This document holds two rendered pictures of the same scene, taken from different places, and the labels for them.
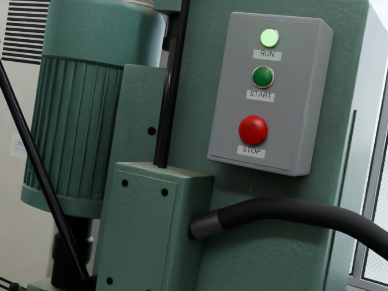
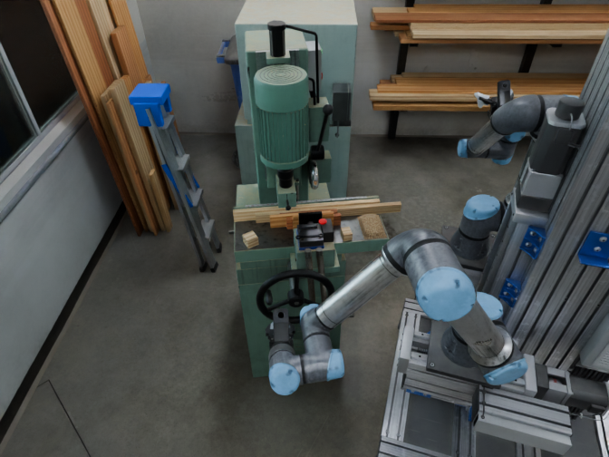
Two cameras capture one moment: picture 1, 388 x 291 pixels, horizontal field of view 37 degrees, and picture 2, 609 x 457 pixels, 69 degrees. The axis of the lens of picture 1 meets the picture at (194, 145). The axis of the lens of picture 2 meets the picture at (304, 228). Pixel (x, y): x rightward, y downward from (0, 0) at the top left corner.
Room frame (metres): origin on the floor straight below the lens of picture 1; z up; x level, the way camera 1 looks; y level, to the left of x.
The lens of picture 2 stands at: (1.53, 1.39, 2.07)
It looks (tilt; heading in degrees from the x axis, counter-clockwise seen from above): 41 degrees down; 239
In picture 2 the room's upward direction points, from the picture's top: 1 degrees counter-clockwise
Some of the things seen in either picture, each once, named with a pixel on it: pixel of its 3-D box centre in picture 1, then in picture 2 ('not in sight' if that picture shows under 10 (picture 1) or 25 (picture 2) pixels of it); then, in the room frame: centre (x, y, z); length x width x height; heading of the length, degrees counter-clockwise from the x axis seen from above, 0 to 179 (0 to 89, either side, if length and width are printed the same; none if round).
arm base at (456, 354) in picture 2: not in sight; (468, 338); (0.66, 0.94, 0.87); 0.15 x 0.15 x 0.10
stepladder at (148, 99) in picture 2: not in sight; (182, 187); (1.07, -0.74, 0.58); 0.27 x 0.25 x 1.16; 147
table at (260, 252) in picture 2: not in sight; (311, 240); (0.85, 0.29, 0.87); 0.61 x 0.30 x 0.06; 155
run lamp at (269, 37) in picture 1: (269, 37); not in sight; (0.59, -0.06, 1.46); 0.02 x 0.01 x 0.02; 65
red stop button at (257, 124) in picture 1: (253, 130); not in sight; (0.59, -0.06, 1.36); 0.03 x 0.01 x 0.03; 65
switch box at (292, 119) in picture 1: (269, 94); (312, 66); (0.62, -0.07, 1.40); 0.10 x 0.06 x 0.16; 65
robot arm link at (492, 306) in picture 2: not in sight; (478, 317); (0.67, 0.95, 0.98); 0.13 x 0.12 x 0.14; 67
